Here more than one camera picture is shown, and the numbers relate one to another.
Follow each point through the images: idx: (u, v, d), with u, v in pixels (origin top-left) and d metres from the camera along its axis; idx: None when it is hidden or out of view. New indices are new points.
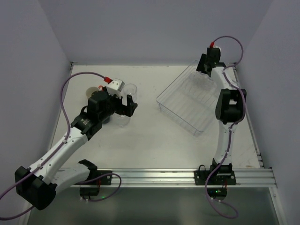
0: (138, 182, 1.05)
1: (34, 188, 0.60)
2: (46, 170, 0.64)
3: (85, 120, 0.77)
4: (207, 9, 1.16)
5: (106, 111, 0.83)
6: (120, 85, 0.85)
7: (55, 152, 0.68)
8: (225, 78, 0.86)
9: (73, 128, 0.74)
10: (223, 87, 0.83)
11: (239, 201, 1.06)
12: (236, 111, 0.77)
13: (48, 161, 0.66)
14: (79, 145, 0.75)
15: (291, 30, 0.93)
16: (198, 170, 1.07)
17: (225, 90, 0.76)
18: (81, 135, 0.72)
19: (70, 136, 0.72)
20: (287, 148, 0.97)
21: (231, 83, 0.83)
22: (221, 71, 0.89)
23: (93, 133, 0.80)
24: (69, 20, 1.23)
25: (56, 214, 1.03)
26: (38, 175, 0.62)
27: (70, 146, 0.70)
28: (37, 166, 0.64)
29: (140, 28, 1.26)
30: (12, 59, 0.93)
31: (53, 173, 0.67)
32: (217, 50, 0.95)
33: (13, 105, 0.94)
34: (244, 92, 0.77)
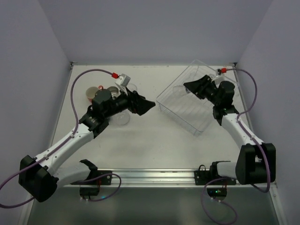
0: (139, 181, 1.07)
1: (38, 177, 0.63)
2: (51, 161, 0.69)
3: (92, 118, 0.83)
4: (207, 10, 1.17)
5: (112, 110, 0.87)
6: (125, 80, 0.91)
7: (61, 146, 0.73)
8: (243, 130, 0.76)
9: (81, 124, 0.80)
10: (243, 141, 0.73)
11: (239, 202, 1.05)
12: (262, 173, 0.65)
13: (53, 153, 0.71)
14: (86, 140, 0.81)
15: (291, 30, 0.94)
16: (198, 170, 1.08)
17: (248, 146, 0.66)
18: (88, 132, 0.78)
19: (77, 131, 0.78)
20: (286, 148, 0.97)
21: (252, 136, 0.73)
22: (234, 120, 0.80)
23: (101, 130, 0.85)
24: (71, 20, 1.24)
25: (55, 215, 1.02)
26: (43, 165, 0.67)
27: (76, 140, 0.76)
28: (44, 157, 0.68)
29: (141, 28, 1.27)
30: (12, 58, 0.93)
31: (57, 165, 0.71)
32: (229, 94, 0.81)
33: (13, 104, 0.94)
34: (272, 148, 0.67)
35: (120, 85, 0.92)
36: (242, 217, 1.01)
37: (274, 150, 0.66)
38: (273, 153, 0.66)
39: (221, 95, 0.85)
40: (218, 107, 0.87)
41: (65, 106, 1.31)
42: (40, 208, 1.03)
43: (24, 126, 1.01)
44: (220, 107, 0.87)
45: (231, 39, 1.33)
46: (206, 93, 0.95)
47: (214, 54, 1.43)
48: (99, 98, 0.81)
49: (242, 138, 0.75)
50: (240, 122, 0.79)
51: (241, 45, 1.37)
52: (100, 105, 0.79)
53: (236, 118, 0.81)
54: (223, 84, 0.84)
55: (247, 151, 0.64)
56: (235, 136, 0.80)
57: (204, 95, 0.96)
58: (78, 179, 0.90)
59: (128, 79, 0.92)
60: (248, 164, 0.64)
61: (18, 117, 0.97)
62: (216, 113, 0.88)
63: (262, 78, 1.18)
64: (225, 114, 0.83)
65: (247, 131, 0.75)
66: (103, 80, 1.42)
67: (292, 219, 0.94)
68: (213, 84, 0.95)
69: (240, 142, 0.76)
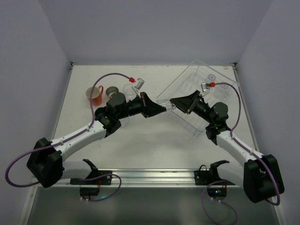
0: (138, 182, 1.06)
1: (50, 161, 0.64)
2: (65, 147, 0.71)
3: (107, 117, 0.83)
4: (206, 10, 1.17)
5: (124, 113, 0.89)
6: (140, 83, 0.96)
7: (76, 135, 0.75)
8: (240, 146, 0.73)
9: (97, 121, 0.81)
10: (244, 158, 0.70)
11: (240, 203, 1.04)
12: (270, 186, 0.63)
13: (68, 141, 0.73)
14: (97, 138, 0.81)
15: (291, 30, 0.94)
16: (198, 170, 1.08)
17: (251, 162, 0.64)
18: (102, 129, 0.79)
19: (93, 126, 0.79)
20: (286, 147, 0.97)
21: (251, 150, 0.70)
22: (229, 137, 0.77)
23: (113, 131, 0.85)
24: (71, 21, 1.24)
25: (56, 215, 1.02)
26: (57, 149, 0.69)
27: (91, 134, 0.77)
28: (59, 141, 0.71)
29: (141, 28, 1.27)
30: (13, 57, 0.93)
31: (68, 153, 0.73)
32: (224, 117, 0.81)
33: (13, 103, 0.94)
34: (272, 160, 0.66)
35: (134, 87, 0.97)
36: (242, 218, 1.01)
37: (275, 160, 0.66)
38: (275, 164, 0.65)
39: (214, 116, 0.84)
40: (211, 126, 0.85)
41: (65, 106, 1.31)
42: (39, 208, 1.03)
43: (24, 126, 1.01)
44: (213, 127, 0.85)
45: (231, 39, 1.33)
46: (198, 110, 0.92)
47: (213, 54, 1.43)
48: (116, 99, 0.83)
49: (242, 155, 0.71)
50: (235, 138, 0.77)
51: (241, 45, 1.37)
52: (114, 107, 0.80)
53: (229, 134, 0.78)
54: (216, 106, 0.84)
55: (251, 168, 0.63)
56: (233, 153, 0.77)
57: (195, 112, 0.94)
58: (78, 176, 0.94)
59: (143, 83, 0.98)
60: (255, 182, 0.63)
61: (18, 117, 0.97)
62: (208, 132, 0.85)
63: (262, 78, 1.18)
64: (218, 133, 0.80)
65: (245, 146, 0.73)
66: (103, 79, 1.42)
67: (292, 219, 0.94)
68: (205, 102, 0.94)
69: (241, 159, 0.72)
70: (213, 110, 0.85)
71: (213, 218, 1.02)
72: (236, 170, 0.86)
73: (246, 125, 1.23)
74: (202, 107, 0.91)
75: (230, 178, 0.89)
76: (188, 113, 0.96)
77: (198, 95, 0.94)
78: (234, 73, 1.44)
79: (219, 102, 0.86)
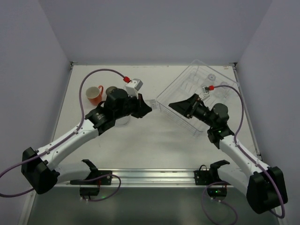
0: (138, 181, 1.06)
1: (38, 171, 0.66)
2: (51, 156, 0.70)
3: (99, 115, 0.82)
4: (206, 9, 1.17)
5: (123, 110, 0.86)
6: (138, 84, 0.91)
7: (63, 140, 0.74)
8: (244, 155, 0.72)
9: (87, 120, 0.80)
10: (248, 168, 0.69)
11: (240, 203, 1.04)
12: (274, 198, 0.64)
13: (55, 148, 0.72)
14: (90, 137, 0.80)
15: (291, 30, 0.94)
16: (198, 170, 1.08)
17: (256, 176, 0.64)
18: (93, 129, 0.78)
19: (81, 128, 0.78)
20: (287, 147, 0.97)
21: (257, 162, 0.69)
22: (234, 145, 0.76)
23: (105, 129, 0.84)
24: (70, 20, 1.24)
25: (56, 214, 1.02)
26: (44, 160, 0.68)
27: (80, 137, 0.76)
28: (45, 151, 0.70)
29: (141, 27, 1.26)
30: (12, 57, 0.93)
31: (58, 160, 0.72)
32: (226, 116, 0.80)
33: (13, 103, 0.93)
34: (278, 172, 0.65)
35: (133, 88, 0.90)
36: (242, 218, 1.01)
37: (281, 173, 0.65)
38: (281, 176, 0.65)
39: (214, 118, 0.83)
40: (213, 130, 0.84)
41: (65, 106, 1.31)
42: (40, 208, 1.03)
43: (24, 126, 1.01)
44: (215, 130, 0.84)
45: (231, 39, 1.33)
46: (198, 115, 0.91)
47: (214, 54, 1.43)
48: (115, 95, 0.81)
49: (246, 165, 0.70)
50: (239, 145, 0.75)
51: (242, 45, 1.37)
52: (114, 100, 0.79)
53: (234, 140, 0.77)
54: (216, 107, 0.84)
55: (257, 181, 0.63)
56: (236, 161, 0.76)
57: (196, 116, 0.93)
58: (78, 176, 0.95)
59: (141, 84, 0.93)
60: (260, 194, 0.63)
61: (18, 118, 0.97)
62: (211, 136, 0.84)
63: (262, 78, 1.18)
64: (221, 138, 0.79)
65: (251, 156, 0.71)
66: (103, 79, 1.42)
67: (293, 219, 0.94)
68: (205, 106, 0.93)
69: (244, 168, 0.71)
70: (212, 112, 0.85)
71: (213, 219, 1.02)
72: (236, 173, 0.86)
73: (246, 125, 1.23)
74: (201, 110, 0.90)
75: (230, 178, 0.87)
76: (189, 117, 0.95)
77: (195, 96, 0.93)
78: (234, 73, 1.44)
79: (218, 104, 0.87)
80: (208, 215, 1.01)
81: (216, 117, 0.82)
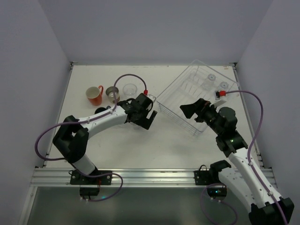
0: (138, 182, 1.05)
1: (78, 135, 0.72)
2: (91, 126, 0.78)
3: (128, 105, 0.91)
4: (207, 9, 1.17)
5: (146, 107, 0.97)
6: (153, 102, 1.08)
7: (101, 116, 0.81)
8: (258, 179, 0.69)
9: (118, 106, 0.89)
10: (259, 194, 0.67)
11: (239, 203, 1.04)
12: None
13: (94, 120, 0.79)
14: (117, 121, 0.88)
15: (291, 30, 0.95)
16: (198, 170, 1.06)
17: (267, 208, 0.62)
18: (124, 113, 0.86)
19: (115, 110, 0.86)
20: (287, 147, 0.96)
21: (271, 191, 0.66)
22: (247, 164, 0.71)
23: (128, 119, 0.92)
24: (71, 21, 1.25)
25: (56, 215, 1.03)
26: (85, 127, 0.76)
27: (113, 116, 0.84)
28: (86, 120, 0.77)
29: (141, 28, 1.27)
30: (12, 57, 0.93)
31: (92, 132, 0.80)
32: (234, 121, 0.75)
33: (12, 103, 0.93)
34: (289, 204, 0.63)
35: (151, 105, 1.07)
36: (241, 218, 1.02)
37: (292, 205, 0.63)
38: (291, 208, 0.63)
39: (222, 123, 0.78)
40: (222, 137, 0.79)
41: (65, 106, 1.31)
42: (41, 209, 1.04)
43: (24, 127, 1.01)
44: (224, 137, 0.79)
45: (232, 39, 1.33)
46: (206, 118, 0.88)
47: (214, 54, 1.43)
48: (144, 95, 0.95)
49: (258, 191, 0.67)
50: (253, 165, 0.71)
51: (242, 45, 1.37)
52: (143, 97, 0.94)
53: (247, 158, 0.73)
54: (222, 111, 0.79)
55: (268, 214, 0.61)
56: (246, 180, 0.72)
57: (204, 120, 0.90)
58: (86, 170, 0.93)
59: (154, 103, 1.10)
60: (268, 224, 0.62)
61: (18, 118, 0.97)
62: (221, 144, 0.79)
63: (262, 78, 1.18)
64: (234, 150, 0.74)
65: (265, 182, 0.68)
66: (103, 79, 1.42)
67: (291, 220, 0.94)
68: (213, 109, 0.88)
69: (254, 192, 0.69)
70: (219, 116, 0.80)
71: (213, 219, 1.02)
72: (239, 183, 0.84)
73: (246, 125, 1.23)
74: (210, 114, 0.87)
75: (230, 183, 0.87)
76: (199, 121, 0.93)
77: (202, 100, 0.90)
78: (234, 74, 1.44)
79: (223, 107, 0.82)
80: (207, 215, 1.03)
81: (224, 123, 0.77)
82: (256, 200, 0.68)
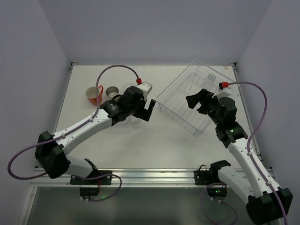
0: (138, 182, 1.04)
1: (53, 154, 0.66)
2: (67, 140, 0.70)
3: (113, 105, 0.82)
4: (206, 9, 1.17)
5: (135, 106, 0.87)
6: (150, 88, 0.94)
7: (78, 127, 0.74)
8: (256, 169, 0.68)
9: (101, 110, 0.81)
10: (257, 183, 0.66)
11: (239, 203, 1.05)
12: (277, 216, 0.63)
13: (71, 133, 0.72)
14: (103, 127, 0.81)
15: (290, 30, 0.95)
16: (198, 170, 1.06)
17: (264, 197, 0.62)
18: (107, 118, 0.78)
19: (96, 116, 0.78)
20: (287, 147, 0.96)
21: (269, 181, 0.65)
22: (246, 154, 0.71)
23: (116, 122, 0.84)
24: (71, 21, 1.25)
25: (57, 215, 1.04)
26: (60, 143, 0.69)
27: (94, 124, 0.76)
28: (61, 135, 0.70)
29: (141, 28, 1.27)
30: (12, 57, 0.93)
31: (72, 145, 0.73)
32: (234, 110, 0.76)
33: (12, 103, 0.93)
34: (288, 195, 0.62)
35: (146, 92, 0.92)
36: (241, 217, 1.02)
37: (290, 196, 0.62)
38: (289, 199, 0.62)
39: (222, 113, 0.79)
40: (222, 127, 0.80)
41: (65, 106, 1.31)
42: (41, 208, 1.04)
43: (24, 127, 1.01)
44: (224, 128, 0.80)
45: (232, 39, 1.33)
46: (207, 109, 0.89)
47: (214, 54, 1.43)
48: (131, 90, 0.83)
49: (256, 181, 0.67)
50: (252, 155, 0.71)
51: (242, 45, 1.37)
52: (130, 95, 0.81)
53: (246, 148, 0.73)
54: (222, 101, 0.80)
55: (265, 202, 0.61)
56: (244, 170, 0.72)
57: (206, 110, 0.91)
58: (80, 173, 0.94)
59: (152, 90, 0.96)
60: (265, 213, 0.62)
61: (18, 118, 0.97)
62: (221, 134, 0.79)
63: (262, 78, 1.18)
64: (234, 140, 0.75)
65: (264, 172, 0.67)
66: (103, 80, 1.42)
67: (291, 220, 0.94)
68: (214, 101, 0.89)
69: (252, 183, 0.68)
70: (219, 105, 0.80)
71: (214, 220, 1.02)
72: (239, 179, 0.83)
73: (246, 125, 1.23)
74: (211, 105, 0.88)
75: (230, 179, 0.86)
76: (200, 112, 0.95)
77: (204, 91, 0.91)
78: (234, 74, 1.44)
79: (224, 97, 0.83)
80: (206, 213, 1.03)
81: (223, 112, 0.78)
82: (254, 190, 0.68)
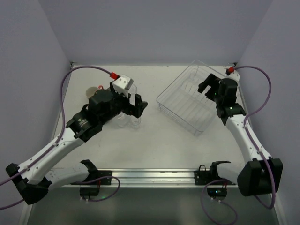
0: (138, 182, 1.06)
1: (19, 190, 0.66)
2: (31, 173, 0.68)
3: (81, 120, 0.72)
4: (206, 9, 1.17)
5: (110, 113, 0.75)
6: (129, 83, 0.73)
7: (43, 155, 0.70)
8: (249, 140, 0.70)
9: (68, 128, 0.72)
10: (249, 153, 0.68)
11: (240, 203, 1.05)
12: (266, 187, 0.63)
13: (35, 164, 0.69)
14: (75, 146, 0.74)
15: (290, 30, 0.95)
16: (198, 170, 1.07)
17: (253, 162, 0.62)
18: (73, 139, 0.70)
19: (62, 138, 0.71)
20: (287, 147, 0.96)
21: (260, 150, 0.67)
22: (241, 126, 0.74)
23: (91, 136, 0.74)
24: (71, 21, 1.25)
25: (56, 215, 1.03)
26: (24, 177, 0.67)
27: (60, 149, 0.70)
28: (24, 168, 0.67)
29: (141, 28, 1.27)
30: (12, 57, 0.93)
31: (42, 173, 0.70)
32: (234, 89, 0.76)
33: (13, 103, 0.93)
34: (279, 165, 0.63)
35: (123, 89, 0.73)
36: (241, 217, 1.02)
37: (281, 166, 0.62)
38: (279, 170, 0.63)
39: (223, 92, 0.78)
40: (222, 105, 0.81)
41: (65, 106, 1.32)
42: (41, 208, 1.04)
43: (24, 127, 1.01)
44: (224, 106, 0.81)
45: (232, 39, 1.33)
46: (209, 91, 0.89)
47: (214, 54, 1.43)
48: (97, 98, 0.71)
49: (248, 150, 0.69)
50: (247, 128, 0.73)
51: (242, 45, 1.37)
52: (95, 106, 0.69)
53: (243, 122, 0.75)
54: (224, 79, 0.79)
55: (253, 168, 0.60)
56: (239, 142, 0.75)
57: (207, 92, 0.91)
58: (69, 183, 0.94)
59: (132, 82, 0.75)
60: (253, 180, 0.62)
61: (18, 118, 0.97)
62: (220, 111, 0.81)
63: (262, 78, 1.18)
64: (231, 115, 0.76)
65: (256, 143, 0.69)
66: (103, 80, 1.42)
67: (291, 220, 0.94)
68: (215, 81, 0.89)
69: (245, 153, 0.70)
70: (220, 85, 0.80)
71: (217, 220, 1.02)
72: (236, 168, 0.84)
73: None
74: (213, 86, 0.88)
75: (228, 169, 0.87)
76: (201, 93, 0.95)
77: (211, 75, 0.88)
78: None
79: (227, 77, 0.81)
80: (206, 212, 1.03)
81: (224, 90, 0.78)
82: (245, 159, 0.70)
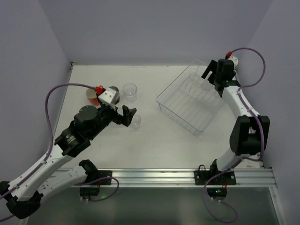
0: (138, 182, 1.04)
1: (10, 207, 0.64)
2: (21, 191, 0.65)
3: (69, 137, 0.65)
4: (206, 9, 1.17)
5: (99, 129, 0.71)
6: (115, 96, 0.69)
7: (32, 172, 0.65)
8: (241, 102, 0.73)
9: (56, 145, 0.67)
10: (240, 113, 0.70)
11: (239, 202, 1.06)
12: (256, 143, 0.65)
13: (24, 182, 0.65)
14: (66, 162, 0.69)
15: (291, 30, 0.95)
16: (198, 170, 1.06)
17: (243, 117, 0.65)
18: (62, 157, 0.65)
19: (50, 156, 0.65)
20: (287, 148, 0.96)
21: (250, 108, 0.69)
22: (235, 92, 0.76)
23: (79, 152, 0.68)
24: (71, 21, 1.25)
25: (57, 215, 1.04)
26: (14, 195, 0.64)
27: (48, 167, 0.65)
28: (13, 187, 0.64)
29: (141, 28, 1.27)
30: (11, 56, 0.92)
31: (33, 190, 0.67)
32: (230, 65, 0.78)
33: (12, 103, 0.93)
34: (266, 120, 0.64)
35: (110, 103, 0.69)
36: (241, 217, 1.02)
37: (268, 122, 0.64)
38: (267, 125, 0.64)
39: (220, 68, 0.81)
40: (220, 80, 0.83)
41: (65, 106, 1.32)
42: (42, 208, 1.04)
43: (24, 128, 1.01)
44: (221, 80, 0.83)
45: (232, 38, 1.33)
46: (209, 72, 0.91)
47: (214, 54, 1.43)
48: (83, 114, 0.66)
49: (239, 110, 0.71)
50: (240, 94, 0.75)
51: (242, 45, 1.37)
52: (82, 122, 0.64)
53: (236, 90, 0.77)
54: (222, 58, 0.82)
55: (242, 122, 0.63)
56: (233, 108, 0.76)
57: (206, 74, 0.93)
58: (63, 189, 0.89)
59: (118, 95, 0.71)
60: (242, 134, 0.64)
61: (18, 118, 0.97)
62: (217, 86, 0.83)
63: (262, 78, 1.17)
64: (227, 86, 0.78)
65: (247, 104, 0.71)
66: (102, 80, 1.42)
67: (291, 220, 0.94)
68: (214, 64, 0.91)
69: (237, 114, 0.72)
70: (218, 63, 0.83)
71: (220, 217, 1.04)
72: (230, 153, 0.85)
73: None
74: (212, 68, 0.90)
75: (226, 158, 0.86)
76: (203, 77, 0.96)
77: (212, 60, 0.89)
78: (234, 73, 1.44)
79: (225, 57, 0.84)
80: (206, 207, 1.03)
81: (221, 66, 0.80)
82: None
